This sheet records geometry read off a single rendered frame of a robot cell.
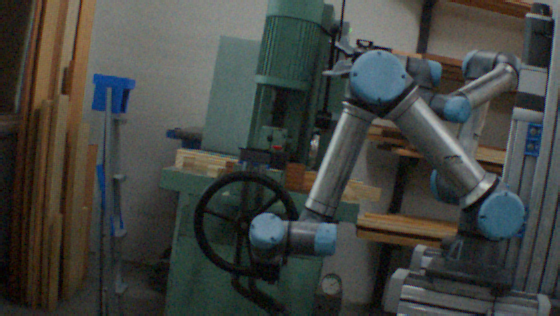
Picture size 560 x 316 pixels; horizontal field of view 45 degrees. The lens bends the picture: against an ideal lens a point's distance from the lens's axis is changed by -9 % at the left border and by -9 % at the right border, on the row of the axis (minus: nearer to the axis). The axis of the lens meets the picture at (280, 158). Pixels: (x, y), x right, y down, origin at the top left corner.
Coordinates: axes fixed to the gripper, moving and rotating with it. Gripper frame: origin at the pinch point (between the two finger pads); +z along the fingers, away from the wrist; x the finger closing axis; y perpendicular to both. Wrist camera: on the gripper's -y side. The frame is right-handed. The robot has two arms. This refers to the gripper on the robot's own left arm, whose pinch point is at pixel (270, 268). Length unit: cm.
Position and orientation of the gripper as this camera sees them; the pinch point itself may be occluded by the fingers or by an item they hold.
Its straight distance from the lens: 196.4
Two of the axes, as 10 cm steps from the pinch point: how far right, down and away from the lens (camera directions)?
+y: -1.9, 8.8, -4.4
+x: 9.8, 1.7, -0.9
